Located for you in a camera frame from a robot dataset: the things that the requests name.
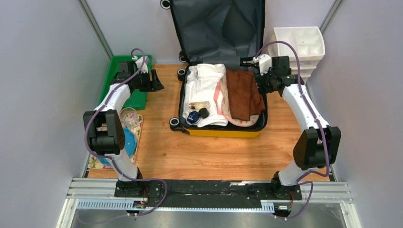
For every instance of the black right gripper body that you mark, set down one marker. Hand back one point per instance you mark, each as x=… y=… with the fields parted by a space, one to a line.
x=265 y=82

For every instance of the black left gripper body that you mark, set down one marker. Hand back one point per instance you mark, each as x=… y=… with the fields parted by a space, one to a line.
x=144 y=83

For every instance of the brown towel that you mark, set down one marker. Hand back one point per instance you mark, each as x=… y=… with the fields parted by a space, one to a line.
x=245 y=100

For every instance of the white towel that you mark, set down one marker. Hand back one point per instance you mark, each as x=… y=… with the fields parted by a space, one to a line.
x=201 y=83

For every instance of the frosted gold pump bottle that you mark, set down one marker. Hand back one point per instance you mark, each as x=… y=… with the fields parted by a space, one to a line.
x=199 y=105

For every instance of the blue round cream jar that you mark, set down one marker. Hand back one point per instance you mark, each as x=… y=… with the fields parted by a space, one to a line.
x=193 y=118

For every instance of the small black jar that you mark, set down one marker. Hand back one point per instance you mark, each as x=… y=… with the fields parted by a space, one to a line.
x=203 y=113

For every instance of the yellow Pikachu hard-shell suitcase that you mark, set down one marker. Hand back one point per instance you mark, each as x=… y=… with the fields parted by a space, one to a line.
x=217 y=31

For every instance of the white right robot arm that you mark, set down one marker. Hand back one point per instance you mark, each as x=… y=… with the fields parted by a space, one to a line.
x=316 y=149

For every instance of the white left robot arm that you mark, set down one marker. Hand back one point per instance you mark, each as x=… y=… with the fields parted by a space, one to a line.
x=104 y=134

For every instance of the green plastic tray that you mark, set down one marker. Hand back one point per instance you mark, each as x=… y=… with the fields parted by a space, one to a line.
x=137 y=99

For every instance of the clear plastic cup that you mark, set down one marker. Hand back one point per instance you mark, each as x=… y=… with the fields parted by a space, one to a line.
x=129 y=117

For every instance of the white plastic drawer organizer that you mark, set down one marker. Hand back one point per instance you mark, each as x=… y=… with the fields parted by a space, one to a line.
x=308 y=43

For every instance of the blue polka dot plate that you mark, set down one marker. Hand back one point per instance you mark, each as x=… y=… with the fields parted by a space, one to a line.
x=131 y=141

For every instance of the floral placemat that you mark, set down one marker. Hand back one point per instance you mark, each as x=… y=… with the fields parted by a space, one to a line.
x=93 y=161

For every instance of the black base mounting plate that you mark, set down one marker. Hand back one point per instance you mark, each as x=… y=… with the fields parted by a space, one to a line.
x=223 y=195

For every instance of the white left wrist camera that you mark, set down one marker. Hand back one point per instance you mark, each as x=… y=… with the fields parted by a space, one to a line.
x=141 y=64

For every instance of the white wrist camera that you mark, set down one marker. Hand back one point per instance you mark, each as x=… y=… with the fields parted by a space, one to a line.
x=264 y=62
x=141 y=64

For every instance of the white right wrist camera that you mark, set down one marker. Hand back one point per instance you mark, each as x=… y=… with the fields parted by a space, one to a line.
x=264 y=62

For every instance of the aluminium frame rail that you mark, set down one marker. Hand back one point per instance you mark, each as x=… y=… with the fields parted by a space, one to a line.
x=97 y=193

